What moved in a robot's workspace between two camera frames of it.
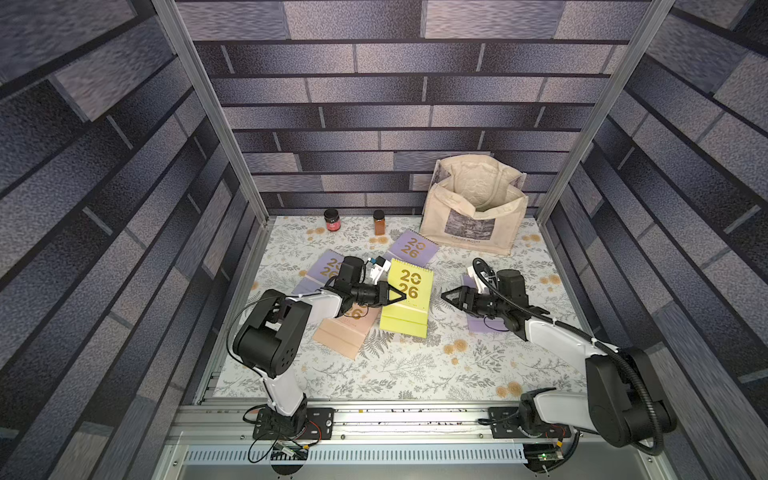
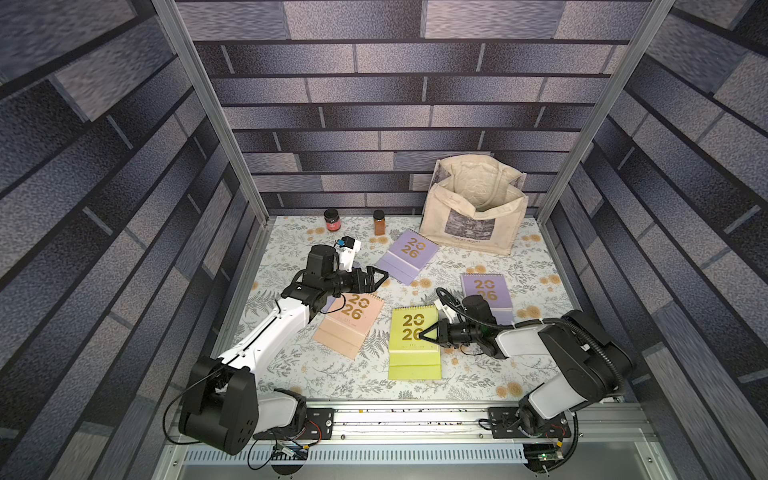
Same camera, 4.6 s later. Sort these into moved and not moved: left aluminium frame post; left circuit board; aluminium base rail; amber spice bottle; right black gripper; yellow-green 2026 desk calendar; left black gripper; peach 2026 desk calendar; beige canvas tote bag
Moved: yellow-green 2026 desk calendar; right black gripper; left black gripper
Not moved: amber spice bottle; left aluminium frame post; peach 2026 desk calendar; beige canvas tote bag; left circuit board; aluminium base rail
